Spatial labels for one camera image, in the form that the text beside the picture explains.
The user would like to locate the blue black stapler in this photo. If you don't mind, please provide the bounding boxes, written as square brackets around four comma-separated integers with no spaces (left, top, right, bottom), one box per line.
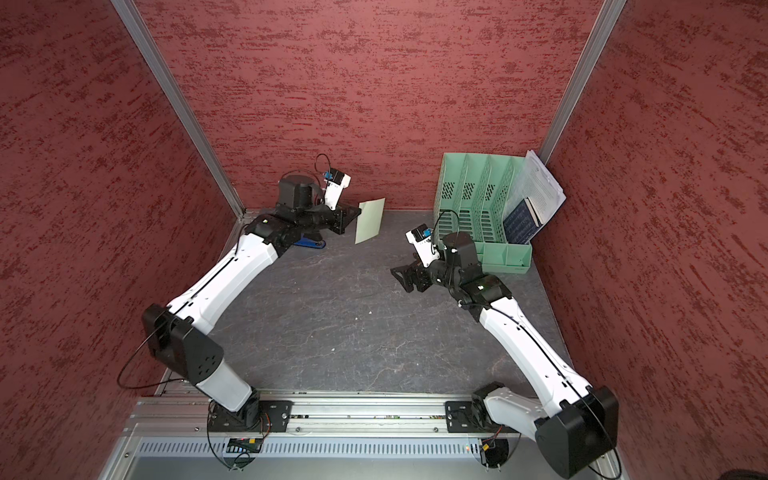
[294,237,326,249]

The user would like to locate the green plastic file organizer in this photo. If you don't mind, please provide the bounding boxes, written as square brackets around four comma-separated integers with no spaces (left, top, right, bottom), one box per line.
[433,153,532,274]

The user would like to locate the white printed paper sheets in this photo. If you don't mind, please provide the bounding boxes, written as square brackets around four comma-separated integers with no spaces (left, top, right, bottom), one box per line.
[502,150,566,233]

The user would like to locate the aluminium corner post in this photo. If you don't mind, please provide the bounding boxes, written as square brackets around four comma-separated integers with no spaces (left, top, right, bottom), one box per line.
[538,0,627,164]
[111,0,246,220]

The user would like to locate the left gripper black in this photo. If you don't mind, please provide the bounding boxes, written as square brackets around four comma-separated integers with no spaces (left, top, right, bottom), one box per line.
[296,196,361,235]

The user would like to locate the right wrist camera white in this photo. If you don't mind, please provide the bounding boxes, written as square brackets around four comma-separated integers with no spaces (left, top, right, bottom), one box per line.
[405,224,440,268]

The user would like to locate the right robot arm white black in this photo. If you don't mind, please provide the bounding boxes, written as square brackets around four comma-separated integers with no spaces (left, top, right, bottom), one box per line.
[390,225,619,479]

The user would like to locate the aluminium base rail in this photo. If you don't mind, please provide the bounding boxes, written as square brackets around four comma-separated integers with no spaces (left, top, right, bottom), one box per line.
[121,389,501,437]

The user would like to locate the light green square paper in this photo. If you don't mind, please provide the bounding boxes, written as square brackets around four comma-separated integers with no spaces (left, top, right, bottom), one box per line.
[355,198,386,244]

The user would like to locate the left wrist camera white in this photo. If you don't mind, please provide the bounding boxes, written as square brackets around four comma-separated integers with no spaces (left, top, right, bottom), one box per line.
[323,168,351,210]

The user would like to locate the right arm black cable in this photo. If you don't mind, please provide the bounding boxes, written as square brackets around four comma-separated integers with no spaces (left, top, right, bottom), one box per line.
[476,299,625,480]

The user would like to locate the right aluminium corner post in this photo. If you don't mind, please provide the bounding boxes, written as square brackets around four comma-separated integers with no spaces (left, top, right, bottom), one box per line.
[538,0,627,164]

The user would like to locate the dark blue booklet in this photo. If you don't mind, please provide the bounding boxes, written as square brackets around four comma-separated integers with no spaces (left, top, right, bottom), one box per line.
[503,197,543,245]

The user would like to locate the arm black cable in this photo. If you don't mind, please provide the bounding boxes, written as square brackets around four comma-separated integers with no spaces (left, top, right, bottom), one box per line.
[116,221,272,472]
[476,299,625,480]

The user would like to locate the left aluminium corner post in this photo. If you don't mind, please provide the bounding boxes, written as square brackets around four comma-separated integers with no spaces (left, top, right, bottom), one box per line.
[111,0,246,220]

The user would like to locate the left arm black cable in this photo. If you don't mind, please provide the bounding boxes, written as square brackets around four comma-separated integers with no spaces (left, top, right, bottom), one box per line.
[116,221,272,472]

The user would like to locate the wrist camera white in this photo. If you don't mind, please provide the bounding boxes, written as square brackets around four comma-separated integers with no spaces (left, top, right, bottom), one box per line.
[405,224,440,268]
[323,168,351,210]

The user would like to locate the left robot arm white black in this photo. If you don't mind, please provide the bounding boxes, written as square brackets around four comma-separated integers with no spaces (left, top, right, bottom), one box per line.
[142,168,361,431]

